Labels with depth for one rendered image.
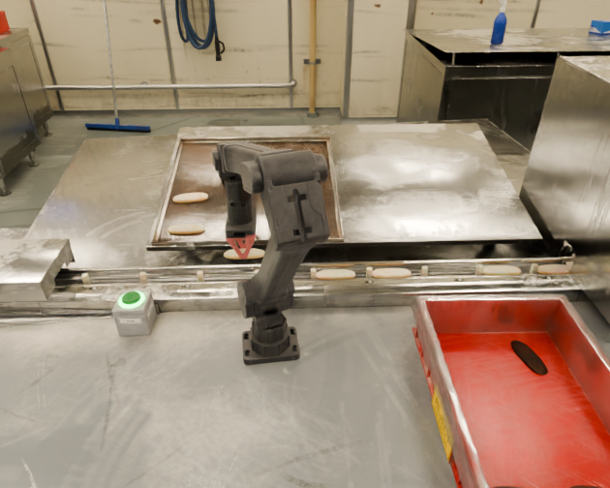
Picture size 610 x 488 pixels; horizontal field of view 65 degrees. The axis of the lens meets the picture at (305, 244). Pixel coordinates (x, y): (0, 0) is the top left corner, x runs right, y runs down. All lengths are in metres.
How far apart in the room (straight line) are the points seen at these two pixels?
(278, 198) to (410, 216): 0.79
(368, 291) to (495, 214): 0.48
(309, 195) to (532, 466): 0.61
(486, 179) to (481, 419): 0.81
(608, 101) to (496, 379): 0.64
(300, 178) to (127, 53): 4.38
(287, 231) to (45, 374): 0.68
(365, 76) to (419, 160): 3.00
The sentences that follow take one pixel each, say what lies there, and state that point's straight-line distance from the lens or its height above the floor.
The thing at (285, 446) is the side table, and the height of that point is 0.82.
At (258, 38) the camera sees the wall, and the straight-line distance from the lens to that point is 4.75.
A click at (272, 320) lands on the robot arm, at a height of 0.92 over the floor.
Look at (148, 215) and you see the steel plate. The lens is 1.59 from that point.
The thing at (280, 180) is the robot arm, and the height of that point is 1.30.
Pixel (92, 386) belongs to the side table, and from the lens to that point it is 1.09.
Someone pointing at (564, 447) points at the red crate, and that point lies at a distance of 1.02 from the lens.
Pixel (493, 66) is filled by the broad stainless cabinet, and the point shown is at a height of 0.94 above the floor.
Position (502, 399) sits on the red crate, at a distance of 1.05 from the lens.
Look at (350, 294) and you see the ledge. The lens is 1.14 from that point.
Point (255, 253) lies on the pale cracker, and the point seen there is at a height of 0.93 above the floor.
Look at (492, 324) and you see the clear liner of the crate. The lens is 1.15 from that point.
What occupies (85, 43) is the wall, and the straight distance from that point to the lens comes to 5.07.
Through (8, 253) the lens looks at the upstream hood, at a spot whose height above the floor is 0.92.
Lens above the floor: 1.59
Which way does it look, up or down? 34 degrees down
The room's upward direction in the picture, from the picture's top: straight up
